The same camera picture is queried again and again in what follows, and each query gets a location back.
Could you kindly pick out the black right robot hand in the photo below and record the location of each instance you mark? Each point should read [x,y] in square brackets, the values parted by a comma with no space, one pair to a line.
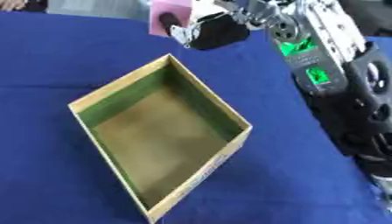
[219,32]

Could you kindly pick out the pink rectangular block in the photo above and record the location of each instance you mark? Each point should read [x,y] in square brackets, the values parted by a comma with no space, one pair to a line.
[164,5]

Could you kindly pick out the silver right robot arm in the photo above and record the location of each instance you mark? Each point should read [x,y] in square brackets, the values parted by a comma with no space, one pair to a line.
[337,75]

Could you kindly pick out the tan cardboard box green inside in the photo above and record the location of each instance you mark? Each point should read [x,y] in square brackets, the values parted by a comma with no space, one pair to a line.
[163,131]

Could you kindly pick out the person's hand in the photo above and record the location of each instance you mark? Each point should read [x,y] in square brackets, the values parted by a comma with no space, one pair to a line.
[11,4]

